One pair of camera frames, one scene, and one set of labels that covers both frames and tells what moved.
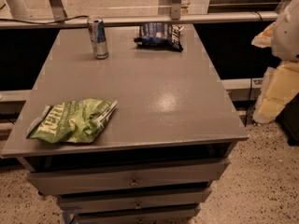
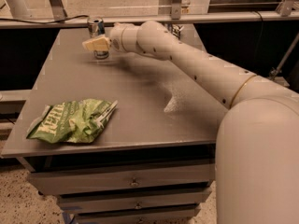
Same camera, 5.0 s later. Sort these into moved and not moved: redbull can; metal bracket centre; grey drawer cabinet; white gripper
Moved: white gripper
Not moved: redbull can; metal bracket centre; grey drawer cabinet
